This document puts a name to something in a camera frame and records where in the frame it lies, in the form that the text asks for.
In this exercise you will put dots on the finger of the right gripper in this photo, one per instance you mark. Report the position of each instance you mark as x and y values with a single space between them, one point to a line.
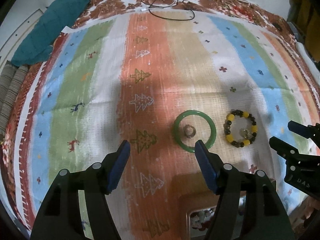
283 149
308 132

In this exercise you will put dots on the teal blanket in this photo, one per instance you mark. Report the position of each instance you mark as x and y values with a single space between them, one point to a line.
38 44

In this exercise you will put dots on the striped grey pillow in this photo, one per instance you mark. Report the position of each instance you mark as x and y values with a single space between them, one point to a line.
12 78

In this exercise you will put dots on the green jade bangle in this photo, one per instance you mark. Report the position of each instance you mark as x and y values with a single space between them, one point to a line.
193 125

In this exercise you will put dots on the silver metal tin box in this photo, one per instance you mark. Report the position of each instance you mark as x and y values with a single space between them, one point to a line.
198 222

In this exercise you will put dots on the mustard yellow hanging cloth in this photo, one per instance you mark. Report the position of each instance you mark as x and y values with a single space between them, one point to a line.
306 19

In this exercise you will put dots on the small black round object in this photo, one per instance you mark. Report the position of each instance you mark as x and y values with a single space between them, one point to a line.
276 25

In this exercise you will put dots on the striped colourful cloth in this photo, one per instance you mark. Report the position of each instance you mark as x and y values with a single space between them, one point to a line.
128 78

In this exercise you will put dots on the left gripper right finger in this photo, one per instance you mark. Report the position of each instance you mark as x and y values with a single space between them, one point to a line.
264 217

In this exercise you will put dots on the white headboard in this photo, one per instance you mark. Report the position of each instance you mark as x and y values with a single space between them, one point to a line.
11 44

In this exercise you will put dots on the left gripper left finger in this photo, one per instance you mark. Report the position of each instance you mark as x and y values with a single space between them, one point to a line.
59 214

